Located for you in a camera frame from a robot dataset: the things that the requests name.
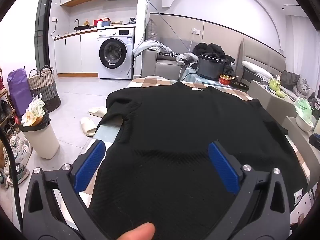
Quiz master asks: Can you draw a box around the cream slipper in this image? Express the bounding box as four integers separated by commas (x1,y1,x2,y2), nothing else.
80,117,97,137
88,106,108,118

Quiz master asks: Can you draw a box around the grey cushion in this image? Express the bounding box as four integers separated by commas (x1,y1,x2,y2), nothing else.
145,19,160,42

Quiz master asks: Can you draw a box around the shoe rack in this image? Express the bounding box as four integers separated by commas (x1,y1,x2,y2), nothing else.
0,67,16,133

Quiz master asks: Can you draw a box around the black cable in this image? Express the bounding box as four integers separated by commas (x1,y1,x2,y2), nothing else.
0,124,22,233

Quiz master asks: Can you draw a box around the grey sofa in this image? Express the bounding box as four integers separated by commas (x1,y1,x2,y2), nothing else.
141,47,185,80

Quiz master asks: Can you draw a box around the person's left hand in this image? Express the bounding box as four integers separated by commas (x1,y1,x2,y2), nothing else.
117,222,156,240

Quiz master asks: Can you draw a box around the white washing machine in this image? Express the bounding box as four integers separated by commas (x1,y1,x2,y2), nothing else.
97,27,135,80

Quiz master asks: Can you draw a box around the black knit sweater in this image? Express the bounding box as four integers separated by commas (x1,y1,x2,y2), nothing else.
88,80,308,240

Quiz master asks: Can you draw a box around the green white plastic bag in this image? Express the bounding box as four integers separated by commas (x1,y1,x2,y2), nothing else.
294,97,316,131

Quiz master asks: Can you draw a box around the grey side table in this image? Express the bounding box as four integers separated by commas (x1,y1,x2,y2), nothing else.
249,79,298,123

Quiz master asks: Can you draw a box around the grey hoodie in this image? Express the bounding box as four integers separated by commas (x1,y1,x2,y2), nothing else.
132,40,173,57

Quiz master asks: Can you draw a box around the white trash bin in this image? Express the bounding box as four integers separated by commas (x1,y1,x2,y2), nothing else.
19,94,60,160

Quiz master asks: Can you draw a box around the dark electric cooker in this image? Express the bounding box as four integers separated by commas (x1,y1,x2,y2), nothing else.
196,54,225,81

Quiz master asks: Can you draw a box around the black tray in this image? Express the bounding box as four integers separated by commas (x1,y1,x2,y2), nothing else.
230,79,250,91

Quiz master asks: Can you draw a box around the grey padded jacket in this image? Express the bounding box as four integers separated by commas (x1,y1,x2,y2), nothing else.
280,70,316,99

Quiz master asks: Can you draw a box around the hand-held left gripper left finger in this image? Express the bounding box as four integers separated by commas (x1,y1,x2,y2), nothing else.
22,140,110,240

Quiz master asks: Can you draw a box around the grey garment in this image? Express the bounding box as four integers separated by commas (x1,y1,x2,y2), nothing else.
175,52,199,67

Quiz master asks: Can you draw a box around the white pillow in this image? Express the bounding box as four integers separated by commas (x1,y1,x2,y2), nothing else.
242,60,273,80

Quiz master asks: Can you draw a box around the purple bag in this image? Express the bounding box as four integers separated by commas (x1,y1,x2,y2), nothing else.
7,67,33,118

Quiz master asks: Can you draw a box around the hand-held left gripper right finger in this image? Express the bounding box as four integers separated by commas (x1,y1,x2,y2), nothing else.
200,141,293,240

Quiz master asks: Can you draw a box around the black framed door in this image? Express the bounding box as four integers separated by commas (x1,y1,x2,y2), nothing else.
34,0,55,53

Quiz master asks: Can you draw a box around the teal checked cloth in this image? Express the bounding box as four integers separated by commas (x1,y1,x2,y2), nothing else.
180,66,222,84

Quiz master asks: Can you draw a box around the houndstooth pillow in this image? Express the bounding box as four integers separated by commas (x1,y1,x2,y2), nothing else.
157,52,180,61

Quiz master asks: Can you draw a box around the woven laundry basket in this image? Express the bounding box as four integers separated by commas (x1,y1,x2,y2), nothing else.
27,65,61,113

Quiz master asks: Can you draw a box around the green toy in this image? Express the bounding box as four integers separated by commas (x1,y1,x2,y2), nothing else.
269,78,286,98

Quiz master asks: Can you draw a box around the white curtain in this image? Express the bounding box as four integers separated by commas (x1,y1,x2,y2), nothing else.
285,15,320,64

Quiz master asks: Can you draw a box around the black jacket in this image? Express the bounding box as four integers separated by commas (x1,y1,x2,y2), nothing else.
194,43,236,77

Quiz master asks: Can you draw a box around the blue cable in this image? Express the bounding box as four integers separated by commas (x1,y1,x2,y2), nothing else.
147,0,193,53

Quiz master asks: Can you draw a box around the checked blanket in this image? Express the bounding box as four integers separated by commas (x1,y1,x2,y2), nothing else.
79,76,312,208

